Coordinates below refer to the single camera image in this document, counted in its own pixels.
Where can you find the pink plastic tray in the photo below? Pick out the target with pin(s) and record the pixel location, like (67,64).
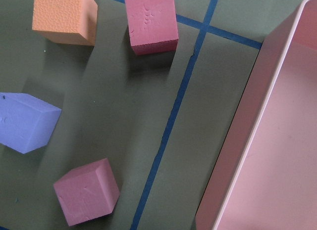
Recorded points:
(265,177)

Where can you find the red foam block right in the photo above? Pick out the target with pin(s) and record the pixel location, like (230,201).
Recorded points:
(152,26)

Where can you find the red foam block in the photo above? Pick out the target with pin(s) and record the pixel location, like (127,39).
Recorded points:
(152,26)
(87,192)

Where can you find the purple foam block near pink tray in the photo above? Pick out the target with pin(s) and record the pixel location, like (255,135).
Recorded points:
(26,122)

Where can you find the red foam block left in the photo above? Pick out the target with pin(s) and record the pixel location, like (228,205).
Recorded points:
(87,192)

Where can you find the orange foam block near pink tray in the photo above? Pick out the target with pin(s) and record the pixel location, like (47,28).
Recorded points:
(71,22)

